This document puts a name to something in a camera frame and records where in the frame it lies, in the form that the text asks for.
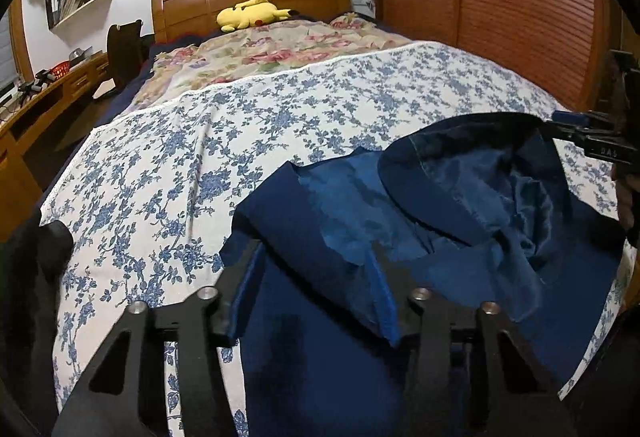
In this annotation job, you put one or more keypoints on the person's right hand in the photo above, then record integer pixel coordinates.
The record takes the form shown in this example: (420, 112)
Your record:
(631, 212)

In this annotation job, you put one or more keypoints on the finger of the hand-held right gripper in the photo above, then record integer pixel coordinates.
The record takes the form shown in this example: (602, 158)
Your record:
(595, 139)

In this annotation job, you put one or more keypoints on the red basket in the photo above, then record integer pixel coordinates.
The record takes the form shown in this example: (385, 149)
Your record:
(60, 68)

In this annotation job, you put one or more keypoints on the pink floral quilt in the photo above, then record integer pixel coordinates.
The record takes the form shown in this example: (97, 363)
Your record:
(260, 52)

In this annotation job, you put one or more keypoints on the navy blue suit jacket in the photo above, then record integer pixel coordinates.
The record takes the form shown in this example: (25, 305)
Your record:
(325, 367)

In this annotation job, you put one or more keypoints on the grey window blinds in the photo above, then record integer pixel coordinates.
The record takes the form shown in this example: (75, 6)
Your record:
(6, 57)

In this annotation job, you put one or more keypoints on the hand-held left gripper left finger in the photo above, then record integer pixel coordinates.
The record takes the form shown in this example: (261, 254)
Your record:
(225, 297)

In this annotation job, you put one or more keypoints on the black chair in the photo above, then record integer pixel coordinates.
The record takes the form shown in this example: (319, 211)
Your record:
(122, 57)

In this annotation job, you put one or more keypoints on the blue floral bed sheet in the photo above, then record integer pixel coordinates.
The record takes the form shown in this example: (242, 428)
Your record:
(250, 117)

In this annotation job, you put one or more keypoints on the person's black clothing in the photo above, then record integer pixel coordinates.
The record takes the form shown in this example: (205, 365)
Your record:
(30, 292)

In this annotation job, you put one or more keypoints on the wooden headboard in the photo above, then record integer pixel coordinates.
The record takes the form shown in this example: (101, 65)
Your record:
(200, 2)

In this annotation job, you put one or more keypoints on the wooden window frame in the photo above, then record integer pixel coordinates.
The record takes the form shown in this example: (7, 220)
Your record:
(20, 37)

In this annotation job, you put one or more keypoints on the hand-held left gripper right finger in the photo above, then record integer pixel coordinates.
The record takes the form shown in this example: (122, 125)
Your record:
(402, 302)

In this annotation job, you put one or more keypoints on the wooden desk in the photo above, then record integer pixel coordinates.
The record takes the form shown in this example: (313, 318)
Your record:
(20, 157)

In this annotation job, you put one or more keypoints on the yellow plush toy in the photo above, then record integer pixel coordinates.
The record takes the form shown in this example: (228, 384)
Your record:
(245, 14)

